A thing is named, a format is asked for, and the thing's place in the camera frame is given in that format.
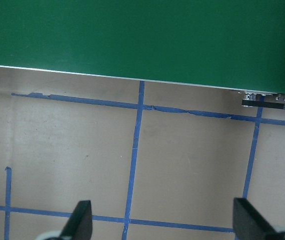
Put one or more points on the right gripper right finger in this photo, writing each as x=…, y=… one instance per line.
x=248, y=223

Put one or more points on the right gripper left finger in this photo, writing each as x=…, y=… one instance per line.
x=80, y=224

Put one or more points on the green conveyor belt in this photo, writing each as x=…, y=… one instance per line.
x=228, y=44

